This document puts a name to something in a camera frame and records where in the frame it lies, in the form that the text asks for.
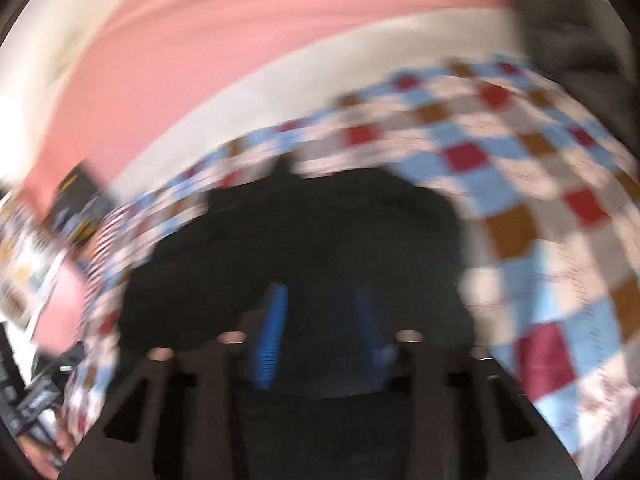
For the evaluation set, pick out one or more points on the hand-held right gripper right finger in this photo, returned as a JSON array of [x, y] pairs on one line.
[[367, 332]]

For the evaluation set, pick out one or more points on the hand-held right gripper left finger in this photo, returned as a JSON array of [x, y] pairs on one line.
[[270, 345]]

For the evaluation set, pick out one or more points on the black garment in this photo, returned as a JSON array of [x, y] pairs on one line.
[[325, 225]]

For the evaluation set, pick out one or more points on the red white striped cloth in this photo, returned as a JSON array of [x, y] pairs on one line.
[[107, 240]]

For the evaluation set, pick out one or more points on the pink plastic storage box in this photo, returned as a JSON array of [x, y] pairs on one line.
[[65, 310]]

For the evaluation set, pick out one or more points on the checkered bed sheet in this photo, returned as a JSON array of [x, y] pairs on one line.
[[525, 185]]

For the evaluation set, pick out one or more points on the black cardboard box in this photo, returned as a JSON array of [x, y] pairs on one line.
[[75, 205]]

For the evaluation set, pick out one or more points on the pineapple print cloth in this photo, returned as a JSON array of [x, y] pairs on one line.
[[25, 265]]

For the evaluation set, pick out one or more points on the grey quilted cushion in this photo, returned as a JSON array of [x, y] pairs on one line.
[[565, 25]]

